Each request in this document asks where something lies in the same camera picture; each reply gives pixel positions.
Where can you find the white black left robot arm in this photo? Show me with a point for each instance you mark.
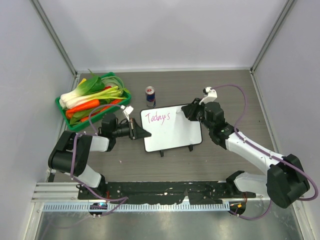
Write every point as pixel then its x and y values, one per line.
pixel 71 152

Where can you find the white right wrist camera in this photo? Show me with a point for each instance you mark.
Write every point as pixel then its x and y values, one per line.
pixel 210 95

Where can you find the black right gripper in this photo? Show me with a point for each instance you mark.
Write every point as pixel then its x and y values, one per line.
pixel 189 110

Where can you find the bok choy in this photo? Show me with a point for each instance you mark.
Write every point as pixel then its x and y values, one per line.
pixel 86 87

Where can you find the green celery stalks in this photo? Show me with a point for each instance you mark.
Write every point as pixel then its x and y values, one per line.
pixel 107 94

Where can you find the orange carrot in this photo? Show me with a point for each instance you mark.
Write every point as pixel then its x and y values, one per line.
pixel 85 106

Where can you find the green long beans bundle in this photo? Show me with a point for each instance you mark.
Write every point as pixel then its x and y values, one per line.
pixel 113 81

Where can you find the green plastic tray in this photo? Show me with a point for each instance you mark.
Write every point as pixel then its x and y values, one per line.
pixel 76 127

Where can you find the pink capped white marker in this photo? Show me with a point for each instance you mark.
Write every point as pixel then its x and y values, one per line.
pixel 178 111

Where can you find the white slotted cable duct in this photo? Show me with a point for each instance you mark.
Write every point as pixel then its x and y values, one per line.
pixel 97 207

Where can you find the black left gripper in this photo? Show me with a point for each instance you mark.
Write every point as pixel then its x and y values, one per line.
pixel 139 132

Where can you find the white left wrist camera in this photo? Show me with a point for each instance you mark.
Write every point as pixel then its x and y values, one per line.
pixel 126 111

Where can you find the Red Bull can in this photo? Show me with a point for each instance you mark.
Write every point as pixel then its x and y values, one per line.
pixel 150 96

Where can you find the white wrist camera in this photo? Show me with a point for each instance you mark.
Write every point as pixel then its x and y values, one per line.
pixel 210 95
pixel 126 111

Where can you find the white whiteboard black frame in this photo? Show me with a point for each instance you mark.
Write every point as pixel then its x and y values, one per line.
pixel 169 130

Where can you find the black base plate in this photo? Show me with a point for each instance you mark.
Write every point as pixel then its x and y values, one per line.
pixel 171 192

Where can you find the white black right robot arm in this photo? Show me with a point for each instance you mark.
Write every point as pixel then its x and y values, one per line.
pixel 284 180

